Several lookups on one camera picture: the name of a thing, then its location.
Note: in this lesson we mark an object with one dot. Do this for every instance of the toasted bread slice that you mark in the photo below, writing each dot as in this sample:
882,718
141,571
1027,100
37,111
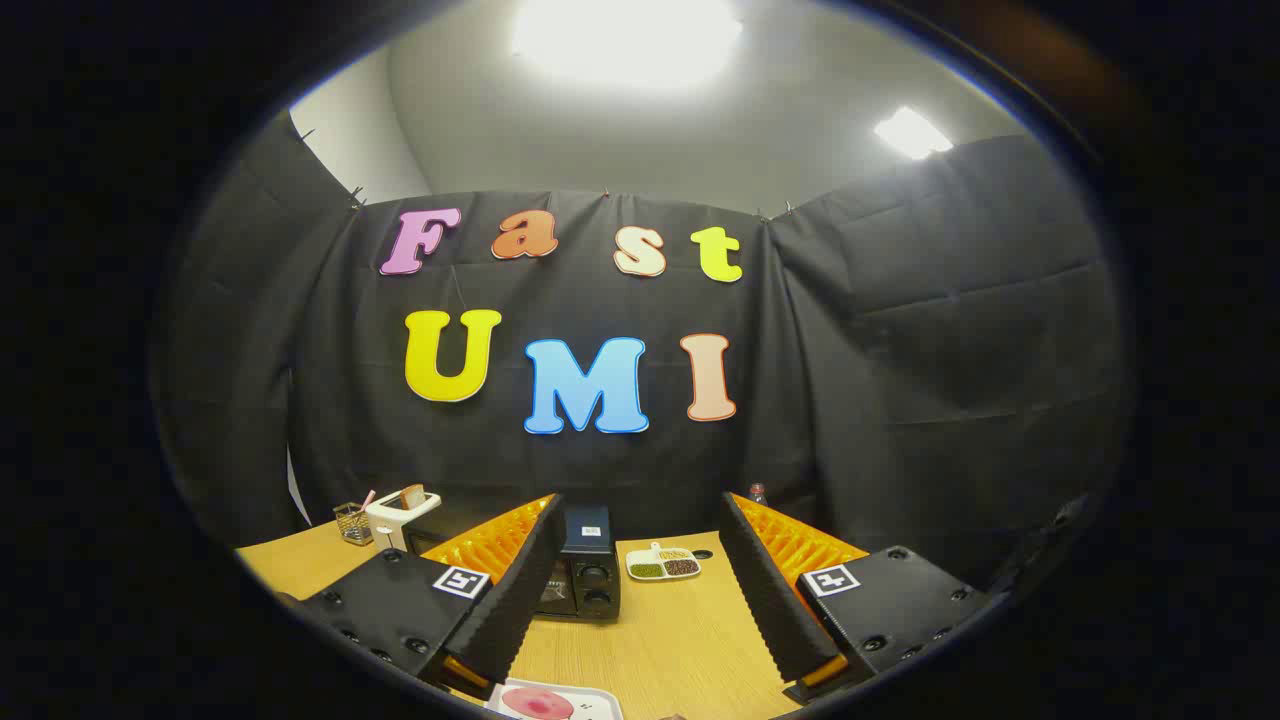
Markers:
412,496

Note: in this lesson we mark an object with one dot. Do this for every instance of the pink ham slice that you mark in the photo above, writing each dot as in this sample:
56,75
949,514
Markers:
540,704

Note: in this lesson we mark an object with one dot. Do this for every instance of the white pop-up toaster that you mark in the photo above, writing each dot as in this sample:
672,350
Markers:
395,520

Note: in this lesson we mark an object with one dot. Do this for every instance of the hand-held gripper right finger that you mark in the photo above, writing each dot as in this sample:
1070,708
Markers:
770,600

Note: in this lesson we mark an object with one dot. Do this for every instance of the large ceiling light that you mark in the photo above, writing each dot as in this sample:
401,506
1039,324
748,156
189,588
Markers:
625,40

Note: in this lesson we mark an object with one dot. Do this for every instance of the white divided bean dish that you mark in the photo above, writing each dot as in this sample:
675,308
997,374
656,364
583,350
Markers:
660,565

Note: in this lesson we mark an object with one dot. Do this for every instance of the small ceiling light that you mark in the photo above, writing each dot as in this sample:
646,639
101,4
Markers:
912,133

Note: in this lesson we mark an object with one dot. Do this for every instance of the black toaster oven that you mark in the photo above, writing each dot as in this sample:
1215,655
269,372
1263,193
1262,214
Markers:
590,580

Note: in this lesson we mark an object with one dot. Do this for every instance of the white rectangular food tray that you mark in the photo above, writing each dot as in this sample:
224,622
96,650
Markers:
600,700

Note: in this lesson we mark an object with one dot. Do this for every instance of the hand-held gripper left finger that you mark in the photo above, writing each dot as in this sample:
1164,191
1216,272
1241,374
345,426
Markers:
520,590

